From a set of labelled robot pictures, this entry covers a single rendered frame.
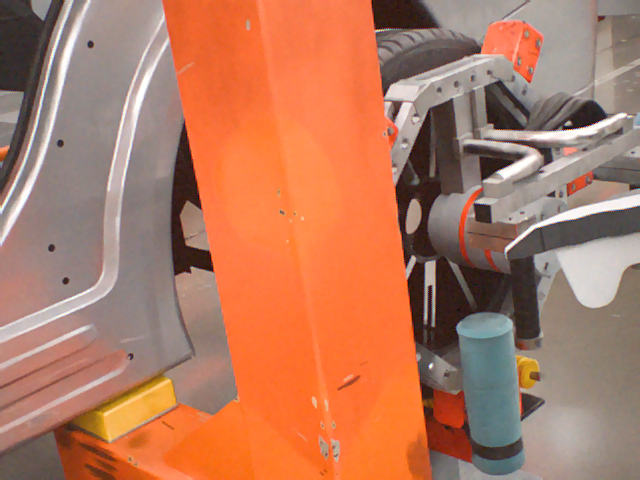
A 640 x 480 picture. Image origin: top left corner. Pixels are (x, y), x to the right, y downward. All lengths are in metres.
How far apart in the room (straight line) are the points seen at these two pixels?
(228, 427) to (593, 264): 0.81
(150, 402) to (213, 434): 0.28
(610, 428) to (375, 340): 1.70
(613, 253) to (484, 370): 1.05
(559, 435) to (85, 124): 1.67
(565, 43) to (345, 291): 1.37
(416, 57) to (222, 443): 0.73
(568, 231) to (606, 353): 2.61
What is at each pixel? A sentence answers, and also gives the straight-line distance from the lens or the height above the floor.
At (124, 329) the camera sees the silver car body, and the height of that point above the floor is 0.85.
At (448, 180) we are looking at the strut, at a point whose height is 0.94.
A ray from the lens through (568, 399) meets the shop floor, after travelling 2.97.
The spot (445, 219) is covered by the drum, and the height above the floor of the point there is 0.88.
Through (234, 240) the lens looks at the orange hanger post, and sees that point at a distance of 1.15.
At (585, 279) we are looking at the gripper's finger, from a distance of 0.62.
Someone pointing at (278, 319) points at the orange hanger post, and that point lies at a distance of 1.14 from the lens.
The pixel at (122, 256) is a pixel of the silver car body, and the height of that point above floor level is 0.96.
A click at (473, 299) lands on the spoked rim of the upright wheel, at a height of 0.66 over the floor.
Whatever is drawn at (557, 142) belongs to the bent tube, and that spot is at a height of 1.00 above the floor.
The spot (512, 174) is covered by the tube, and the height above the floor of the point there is 1.01.
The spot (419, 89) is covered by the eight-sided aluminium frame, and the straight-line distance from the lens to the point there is 1.62.
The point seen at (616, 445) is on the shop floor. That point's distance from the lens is 2.76.
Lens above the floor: 1.43
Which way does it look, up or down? 19 degrees down
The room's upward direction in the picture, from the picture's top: 9 degrees counter-clockwise
